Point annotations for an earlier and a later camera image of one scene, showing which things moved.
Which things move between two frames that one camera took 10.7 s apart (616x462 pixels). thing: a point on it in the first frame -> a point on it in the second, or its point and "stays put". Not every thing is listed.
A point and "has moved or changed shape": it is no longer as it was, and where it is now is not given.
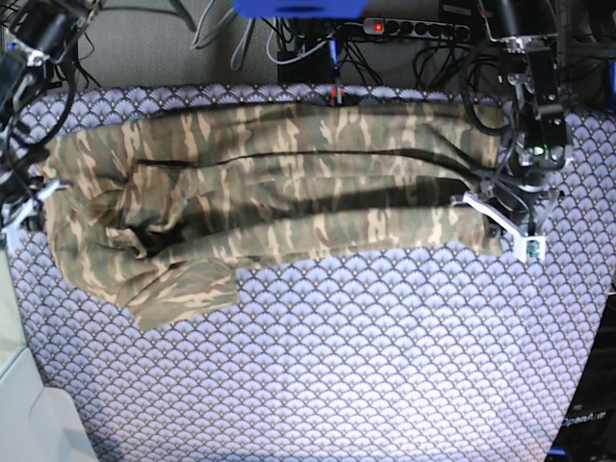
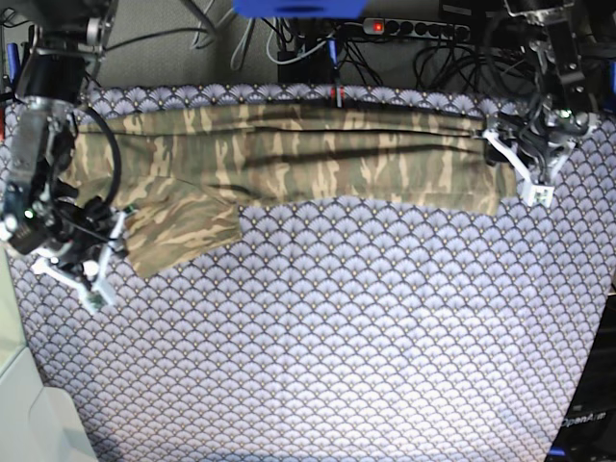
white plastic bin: [37, 423] stays put
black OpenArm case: [589, 433] stays put
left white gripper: [25, 209] -> [95, 289]
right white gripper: [527, 247] -> [538, 195]
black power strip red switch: [416, 28] stays put
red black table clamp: [337, 95] stays put
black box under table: [316, 67] stays put
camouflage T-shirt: [158, 211] has moved or changed shape
